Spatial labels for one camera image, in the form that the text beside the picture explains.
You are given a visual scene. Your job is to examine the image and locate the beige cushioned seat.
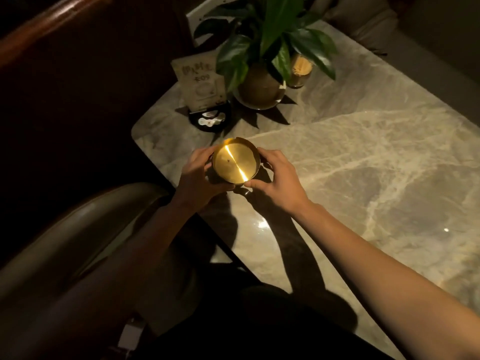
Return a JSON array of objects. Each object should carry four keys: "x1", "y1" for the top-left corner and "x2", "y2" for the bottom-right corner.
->
[{"x1": 311, "y1": 0, "x2": 399, "y2": 53}]

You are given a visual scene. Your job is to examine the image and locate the round gold metal container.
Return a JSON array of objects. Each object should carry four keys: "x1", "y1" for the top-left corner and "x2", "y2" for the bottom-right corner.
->
[{"x1": 211, "y1": 137, "x2": 262, "y2": 185}]

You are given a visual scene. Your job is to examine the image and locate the green leafy potted plant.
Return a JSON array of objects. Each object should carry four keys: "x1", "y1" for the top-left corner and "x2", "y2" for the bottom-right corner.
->
[{"x1": 193, "y1": 0, "x2": 337, "y2": 93}]

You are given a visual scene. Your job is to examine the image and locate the person's left forearm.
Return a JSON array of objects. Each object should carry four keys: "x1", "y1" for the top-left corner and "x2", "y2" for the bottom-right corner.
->
[{"x1": 0, "y1": 200, "x2": 199, "y2": 360}]

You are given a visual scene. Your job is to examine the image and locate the paper table sign card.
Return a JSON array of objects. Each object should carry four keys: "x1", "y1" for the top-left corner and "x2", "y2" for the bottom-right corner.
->
[{"x1": 171, "y1": 49, "x2": 228, "y2": 113}]

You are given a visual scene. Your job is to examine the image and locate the person's right hand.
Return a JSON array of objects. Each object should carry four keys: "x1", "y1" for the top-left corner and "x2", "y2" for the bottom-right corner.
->
[{"x1": 244, "y1": 148, "x2": 312, "y2": 218}]

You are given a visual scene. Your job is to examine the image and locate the glass toothpick jar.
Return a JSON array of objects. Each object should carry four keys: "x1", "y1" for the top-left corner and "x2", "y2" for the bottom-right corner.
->
[{"x1": 287, "y1": 54, "x2": 313, "y2": 89}]

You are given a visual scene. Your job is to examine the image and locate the wooden railing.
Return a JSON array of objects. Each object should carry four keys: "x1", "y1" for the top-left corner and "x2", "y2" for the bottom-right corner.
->
[{"x1": 0, "y1": 0, "x2": 113, "y2": 68}]

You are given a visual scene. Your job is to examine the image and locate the person's dark trousers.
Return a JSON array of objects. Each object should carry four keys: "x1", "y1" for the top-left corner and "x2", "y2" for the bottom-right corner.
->
[{"x1": 131, "y1": 273, "x2": 394, "y2": 360}]

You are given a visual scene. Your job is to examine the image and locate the round plant pot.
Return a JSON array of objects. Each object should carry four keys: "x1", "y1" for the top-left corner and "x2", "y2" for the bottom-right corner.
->
[{"x1": 233, "y1": 63, "x2": 287, "y2": 111}]

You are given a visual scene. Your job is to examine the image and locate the leather chair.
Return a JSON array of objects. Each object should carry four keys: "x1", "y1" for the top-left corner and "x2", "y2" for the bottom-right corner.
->
[{"x1": 0, "y1": 182, "x2": 170, "y2": 330}]

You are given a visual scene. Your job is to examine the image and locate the person's left hand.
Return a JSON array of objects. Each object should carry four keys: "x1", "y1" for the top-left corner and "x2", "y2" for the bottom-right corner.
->
[{"x1": 173, "y1": 145, "x2": 236, "y2": 213}]

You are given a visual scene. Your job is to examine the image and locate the black sign card holder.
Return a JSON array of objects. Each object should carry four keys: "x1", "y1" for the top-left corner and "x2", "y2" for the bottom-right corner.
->
[{"x1": 188, "y1": 100, "x2": 232, "y2": 133}]

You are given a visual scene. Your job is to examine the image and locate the person's right forearm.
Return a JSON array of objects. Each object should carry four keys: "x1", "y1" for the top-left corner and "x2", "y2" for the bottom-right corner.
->
[{"x1": 292, "y1": 200, "x2": 480, "y2": 360}]

